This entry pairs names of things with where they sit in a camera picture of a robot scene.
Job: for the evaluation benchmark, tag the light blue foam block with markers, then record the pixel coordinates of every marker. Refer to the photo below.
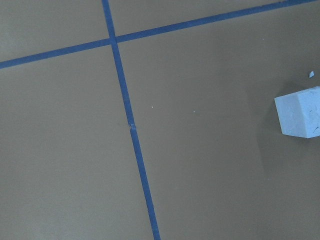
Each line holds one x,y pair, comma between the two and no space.
299,113

